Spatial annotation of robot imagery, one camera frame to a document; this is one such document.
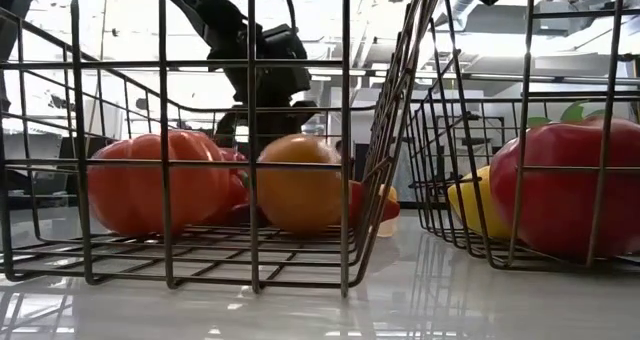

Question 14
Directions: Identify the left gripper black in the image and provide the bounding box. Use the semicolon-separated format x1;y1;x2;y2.
214;29;321;149

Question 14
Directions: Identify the red bell pepper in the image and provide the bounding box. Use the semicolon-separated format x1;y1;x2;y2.
202;146;251;227

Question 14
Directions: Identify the smooth orange oval produce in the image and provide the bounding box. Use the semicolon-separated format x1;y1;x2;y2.
256;133;346;236

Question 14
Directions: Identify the red chili pepper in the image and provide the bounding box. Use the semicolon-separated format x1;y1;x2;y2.
348;179;402;226

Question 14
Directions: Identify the small yellow lemon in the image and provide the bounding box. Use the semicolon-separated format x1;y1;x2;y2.
447;165;511;241

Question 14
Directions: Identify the red tomato with green stalk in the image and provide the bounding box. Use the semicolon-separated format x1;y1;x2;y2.
489;99;640;261

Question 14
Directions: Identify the orange-yellow lemon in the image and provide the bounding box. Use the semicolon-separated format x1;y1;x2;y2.
380;183;400;205

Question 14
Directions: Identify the orange pumpkin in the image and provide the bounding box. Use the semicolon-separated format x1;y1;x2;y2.
87;129;232;239

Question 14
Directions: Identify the metal wire basket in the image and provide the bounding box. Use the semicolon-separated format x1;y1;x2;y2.
403;0;640;274
0;0;447;299

